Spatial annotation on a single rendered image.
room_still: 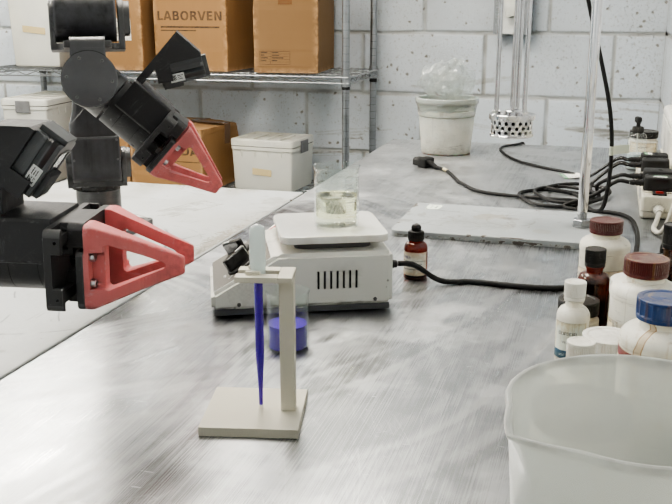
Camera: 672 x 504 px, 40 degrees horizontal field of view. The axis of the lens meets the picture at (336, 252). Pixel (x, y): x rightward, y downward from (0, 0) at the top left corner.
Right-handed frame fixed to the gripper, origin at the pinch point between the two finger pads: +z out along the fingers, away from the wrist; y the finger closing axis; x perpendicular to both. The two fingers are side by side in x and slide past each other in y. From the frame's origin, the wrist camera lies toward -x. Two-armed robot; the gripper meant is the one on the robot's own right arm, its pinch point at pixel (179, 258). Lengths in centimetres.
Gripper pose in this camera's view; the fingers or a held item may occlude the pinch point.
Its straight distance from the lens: 75.0
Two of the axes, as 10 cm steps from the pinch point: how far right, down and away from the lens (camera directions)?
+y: 0.6, -2.6, 9.6
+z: 10.0, 0.4, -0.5
